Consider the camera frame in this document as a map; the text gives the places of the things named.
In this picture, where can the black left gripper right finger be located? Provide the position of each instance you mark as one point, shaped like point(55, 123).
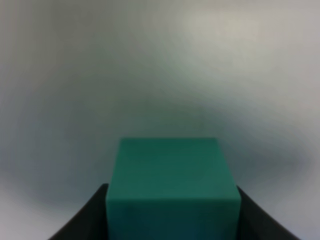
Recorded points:
point(256, 224)

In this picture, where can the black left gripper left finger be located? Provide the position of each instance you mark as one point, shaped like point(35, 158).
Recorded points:
point(90, 222)

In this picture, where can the teal block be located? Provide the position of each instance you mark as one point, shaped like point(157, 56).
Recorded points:
point(171, 189)

